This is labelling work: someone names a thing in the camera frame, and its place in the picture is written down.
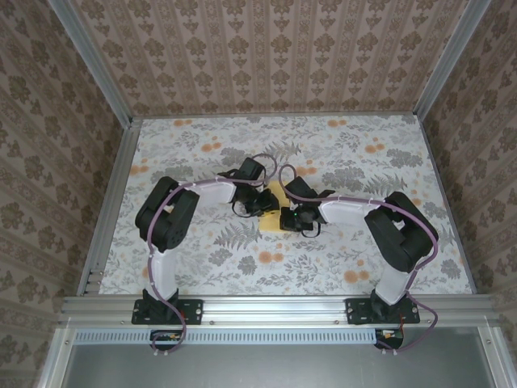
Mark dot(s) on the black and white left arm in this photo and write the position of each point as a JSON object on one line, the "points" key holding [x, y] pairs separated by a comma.
{"points": [[169, 218]]}

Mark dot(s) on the aluminium frame rail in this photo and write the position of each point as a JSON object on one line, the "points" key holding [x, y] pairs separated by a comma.
{"points": [[111, 202], [444, 202], [274, 309]]}

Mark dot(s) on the yellow cloth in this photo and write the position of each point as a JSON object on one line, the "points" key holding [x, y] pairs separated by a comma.
{"points": [[271, 224]]}

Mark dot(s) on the grey metal panel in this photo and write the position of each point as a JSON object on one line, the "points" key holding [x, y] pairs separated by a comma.
{"points": [[278, 365]]}

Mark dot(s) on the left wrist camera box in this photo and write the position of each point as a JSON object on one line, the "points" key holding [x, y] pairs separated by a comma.
{"points": [[250, 169]]}

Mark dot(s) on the aluminium frame post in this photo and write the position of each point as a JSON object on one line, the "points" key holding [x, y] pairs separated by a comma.
{"points": [[444, 60], [93, 60]]}

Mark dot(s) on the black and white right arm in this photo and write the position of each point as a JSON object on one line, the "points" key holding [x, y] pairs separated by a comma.
{"points": [[400, 238]]}

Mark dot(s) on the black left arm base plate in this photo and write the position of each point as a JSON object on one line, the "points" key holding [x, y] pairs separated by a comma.
{"points": [[190, 311]]}

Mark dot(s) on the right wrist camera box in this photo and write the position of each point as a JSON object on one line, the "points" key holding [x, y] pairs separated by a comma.
{"points": [[301, 188]]}

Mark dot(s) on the black connector board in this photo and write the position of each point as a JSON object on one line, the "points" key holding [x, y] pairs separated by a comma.
{"points": [[389, 338], [165, 338]]}

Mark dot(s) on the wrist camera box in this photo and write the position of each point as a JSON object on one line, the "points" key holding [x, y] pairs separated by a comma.
{"points": [[250, 169], [301, 188]]}

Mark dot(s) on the floral printed tablecloth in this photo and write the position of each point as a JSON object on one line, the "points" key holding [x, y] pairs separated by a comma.
{"points": [[307, 262]]}

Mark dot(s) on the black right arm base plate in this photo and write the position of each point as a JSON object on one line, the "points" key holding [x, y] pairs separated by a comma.
{"points": [[357, 311]]}

